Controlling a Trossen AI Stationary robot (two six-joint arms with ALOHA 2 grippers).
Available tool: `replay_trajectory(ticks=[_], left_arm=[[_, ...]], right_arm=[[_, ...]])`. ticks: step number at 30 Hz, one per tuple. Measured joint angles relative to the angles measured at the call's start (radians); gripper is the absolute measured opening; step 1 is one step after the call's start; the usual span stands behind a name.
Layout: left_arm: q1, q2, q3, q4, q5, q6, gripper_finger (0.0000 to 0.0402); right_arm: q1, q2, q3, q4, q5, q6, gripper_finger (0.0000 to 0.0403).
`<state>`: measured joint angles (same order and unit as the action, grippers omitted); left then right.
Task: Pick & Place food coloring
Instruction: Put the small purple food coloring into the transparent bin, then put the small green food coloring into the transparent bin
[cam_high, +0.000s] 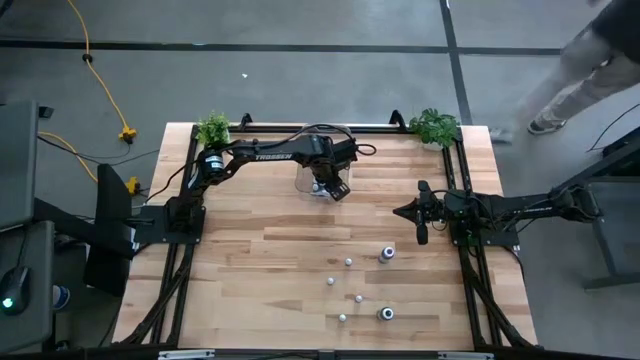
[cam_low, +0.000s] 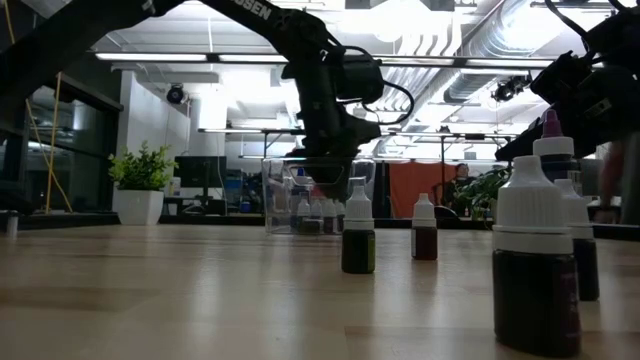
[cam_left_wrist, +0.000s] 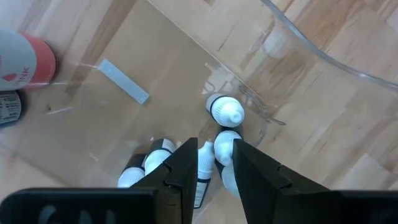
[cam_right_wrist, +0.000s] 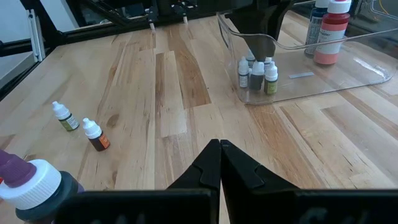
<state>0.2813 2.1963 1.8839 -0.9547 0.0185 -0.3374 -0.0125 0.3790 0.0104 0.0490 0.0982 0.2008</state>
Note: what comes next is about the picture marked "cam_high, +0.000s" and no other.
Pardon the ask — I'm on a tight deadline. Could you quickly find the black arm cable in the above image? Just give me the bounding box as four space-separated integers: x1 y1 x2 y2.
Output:
144 123 378 204

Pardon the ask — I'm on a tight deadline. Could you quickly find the black computer mouse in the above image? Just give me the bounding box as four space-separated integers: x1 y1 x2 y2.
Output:
0 264 30 316

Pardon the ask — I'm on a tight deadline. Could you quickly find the broad-leaf plant white pot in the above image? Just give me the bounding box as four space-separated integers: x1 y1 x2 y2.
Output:
408 107 461 153

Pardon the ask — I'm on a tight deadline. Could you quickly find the silver bracket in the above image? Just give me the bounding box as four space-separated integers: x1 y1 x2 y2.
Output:
437 351 495 360
157 349 216 360

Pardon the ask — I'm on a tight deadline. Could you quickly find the black aluminium table frame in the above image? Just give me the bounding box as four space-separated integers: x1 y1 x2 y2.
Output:
113 109 539 351

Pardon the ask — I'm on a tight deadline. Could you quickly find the small-leaf plant white pot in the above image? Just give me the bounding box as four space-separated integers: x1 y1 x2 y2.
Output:
196 110 232 149

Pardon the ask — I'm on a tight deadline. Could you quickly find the black support post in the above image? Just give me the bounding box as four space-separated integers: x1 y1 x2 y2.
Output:
32 163 139 299

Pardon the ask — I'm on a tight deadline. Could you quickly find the black floor cable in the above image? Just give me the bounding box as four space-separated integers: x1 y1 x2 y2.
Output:
591 103 640 151
37 135 161 164

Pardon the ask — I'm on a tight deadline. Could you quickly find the black metal cart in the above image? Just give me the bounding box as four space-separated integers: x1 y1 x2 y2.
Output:
552 124 640 291

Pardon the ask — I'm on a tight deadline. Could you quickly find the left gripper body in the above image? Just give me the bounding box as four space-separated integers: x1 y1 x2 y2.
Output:
309 149 352 203

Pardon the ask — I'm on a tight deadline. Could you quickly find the dark grey desk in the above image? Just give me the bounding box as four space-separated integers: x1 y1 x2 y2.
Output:
0 219 55 354

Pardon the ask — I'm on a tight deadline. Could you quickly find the blue and white can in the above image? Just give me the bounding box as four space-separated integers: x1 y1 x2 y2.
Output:
52 284 71 311

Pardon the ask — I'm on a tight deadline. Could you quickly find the yellow extension cable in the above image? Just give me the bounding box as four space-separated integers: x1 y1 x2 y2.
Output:
38 130 142 196
66 0 138 144

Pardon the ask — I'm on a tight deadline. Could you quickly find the clear plastic bin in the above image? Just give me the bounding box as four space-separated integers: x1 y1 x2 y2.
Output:
294 123 352 204

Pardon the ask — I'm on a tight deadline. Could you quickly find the person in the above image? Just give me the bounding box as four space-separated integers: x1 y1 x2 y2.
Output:
489 0 640 146

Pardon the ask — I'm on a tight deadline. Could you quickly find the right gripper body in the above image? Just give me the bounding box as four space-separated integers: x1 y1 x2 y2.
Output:
416 178 454 247

